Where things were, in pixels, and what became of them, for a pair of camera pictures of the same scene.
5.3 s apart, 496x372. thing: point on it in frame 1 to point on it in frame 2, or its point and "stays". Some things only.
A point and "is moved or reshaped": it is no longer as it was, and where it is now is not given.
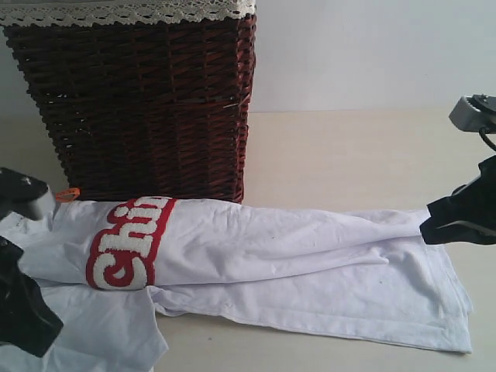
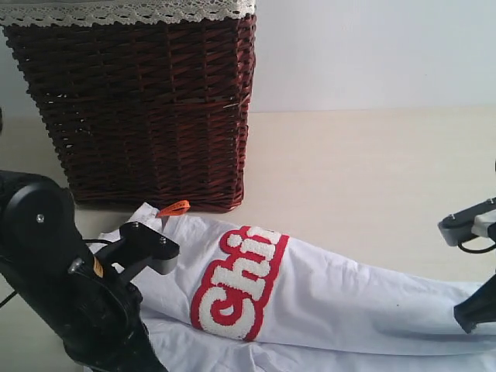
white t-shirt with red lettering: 98,266 is moved or reshaped
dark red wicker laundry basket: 148,110 stays
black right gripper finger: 458,218 to 480,307
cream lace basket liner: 118,13 stays
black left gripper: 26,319 to 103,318
